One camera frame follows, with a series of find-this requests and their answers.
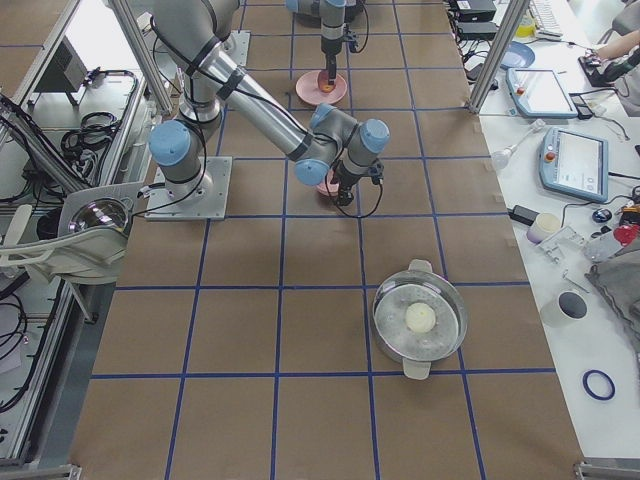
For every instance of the glass dome lid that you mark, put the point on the glass dome lid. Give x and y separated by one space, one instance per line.
105 211

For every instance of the white paper cup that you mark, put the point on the white paper cup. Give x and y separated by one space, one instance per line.
564 309

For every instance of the aluminium frame post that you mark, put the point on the aluminium frame post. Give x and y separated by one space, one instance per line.
506 31

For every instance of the pink bowl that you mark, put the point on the pink bowl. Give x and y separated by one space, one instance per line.
328 187

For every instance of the blue plate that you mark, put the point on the blue plate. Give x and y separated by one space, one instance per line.
517 55

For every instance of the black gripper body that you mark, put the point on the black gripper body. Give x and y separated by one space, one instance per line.
330 55
347 180

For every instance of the near teach pendant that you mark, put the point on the near teach pendant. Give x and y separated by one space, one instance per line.
574 164

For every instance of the light bulb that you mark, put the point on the light bulb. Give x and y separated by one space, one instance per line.
501 158

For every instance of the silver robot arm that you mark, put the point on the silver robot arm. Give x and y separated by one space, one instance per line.
335 17
335 148

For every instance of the white steamed bun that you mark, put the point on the white steamed bun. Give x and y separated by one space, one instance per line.
420 317

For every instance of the black power adapter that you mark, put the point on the black power adapter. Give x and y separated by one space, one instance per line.
522 215

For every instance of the steel steamer pot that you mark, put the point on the steel steamer pot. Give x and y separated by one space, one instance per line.
416 352

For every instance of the pink plate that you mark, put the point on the pink plate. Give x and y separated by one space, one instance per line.
308 90

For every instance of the red apple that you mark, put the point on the red apple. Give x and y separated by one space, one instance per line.
321 81

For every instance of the white purple cup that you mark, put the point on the white purple cup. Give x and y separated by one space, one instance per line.
544 225

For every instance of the teach pendant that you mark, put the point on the teach pendant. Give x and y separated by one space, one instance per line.
538 93
574 164

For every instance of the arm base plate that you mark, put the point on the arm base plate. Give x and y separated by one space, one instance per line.
201 196
236 46

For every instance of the grey cloth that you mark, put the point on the grey cloth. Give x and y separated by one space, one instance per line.
617 280

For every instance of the far teach pendant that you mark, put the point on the far teach pendant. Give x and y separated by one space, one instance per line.
538 93

